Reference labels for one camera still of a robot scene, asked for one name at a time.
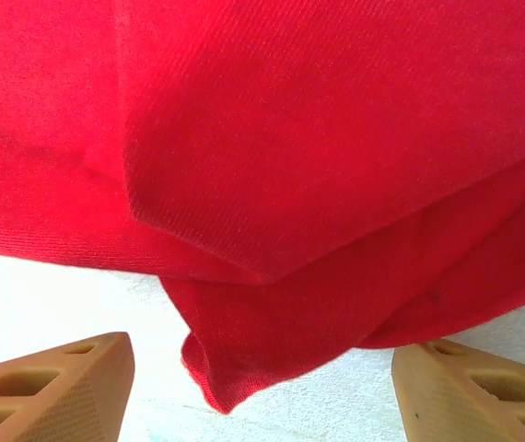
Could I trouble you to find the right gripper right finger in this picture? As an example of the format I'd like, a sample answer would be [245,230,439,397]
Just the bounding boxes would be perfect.
[390,340,525,442]

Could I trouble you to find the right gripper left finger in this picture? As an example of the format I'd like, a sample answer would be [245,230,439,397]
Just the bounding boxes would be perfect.
[0,330,135,442]

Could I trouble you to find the red t-shirt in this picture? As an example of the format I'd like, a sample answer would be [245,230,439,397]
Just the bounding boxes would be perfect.
[0,0,525,415]

